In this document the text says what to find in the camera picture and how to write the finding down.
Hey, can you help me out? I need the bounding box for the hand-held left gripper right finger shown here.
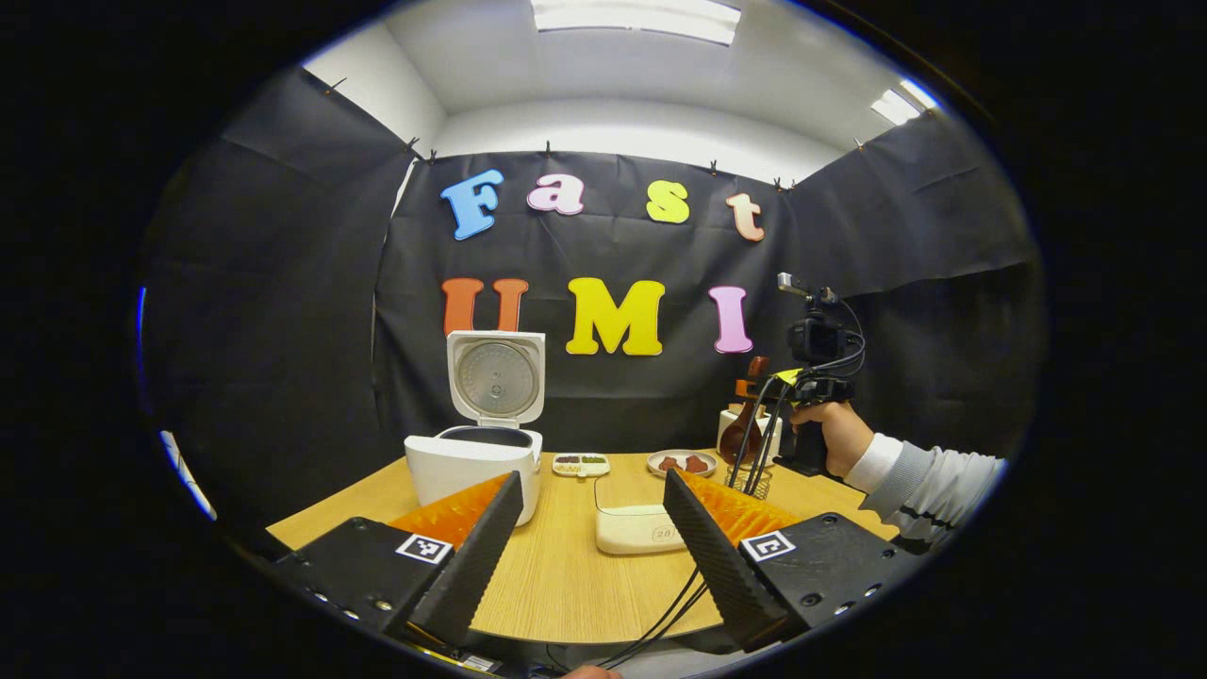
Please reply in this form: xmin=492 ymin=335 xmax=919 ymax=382
xmin=663 ymin=468 xmax=920 ymax=654

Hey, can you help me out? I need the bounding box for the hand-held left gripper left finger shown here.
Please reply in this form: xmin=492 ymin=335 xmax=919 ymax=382
xmin=273 ymin=471 xmax=525 ymax=650

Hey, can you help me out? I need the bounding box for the brown wooden spoon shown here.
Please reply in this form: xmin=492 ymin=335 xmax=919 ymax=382
xmin=719 ymin=356 xmax=771 ymax=466

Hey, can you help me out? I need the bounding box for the clear box of white rice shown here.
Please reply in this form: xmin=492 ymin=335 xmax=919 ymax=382
xmin=593 ymin=472 xmax=689 ymax=555

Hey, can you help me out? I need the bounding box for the white rice cooker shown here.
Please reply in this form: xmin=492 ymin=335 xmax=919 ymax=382
xmin=405 ymin=330 xmax=547 ymax=527

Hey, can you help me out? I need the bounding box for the white toaster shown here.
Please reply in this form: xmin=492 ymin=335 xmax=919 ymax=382
xmin=717 ymin=404 xmax=784 ymax=468

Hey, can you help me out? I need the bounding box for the white round plate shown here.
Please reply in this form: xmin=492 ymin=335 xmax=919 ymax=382
xmin=647 ymin=449 xmax=719 ymax=479

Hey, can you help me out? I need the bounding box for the black backdrop cloth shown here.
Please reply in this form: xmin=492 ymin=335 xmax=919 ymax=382
xmin=141 ymin=66 xmax=1048 ymax=529

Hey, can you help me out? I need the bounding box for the large ceiling light panel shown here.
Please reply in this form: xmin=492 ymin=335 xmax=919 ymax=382
xmin=530 ymin=0 xmax=742 ymax=46

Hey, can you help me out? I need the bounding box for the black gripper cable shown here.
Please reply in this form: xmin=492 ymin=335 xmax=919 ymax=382
xmin=599 ymin=373 xmax=802 ymax=672

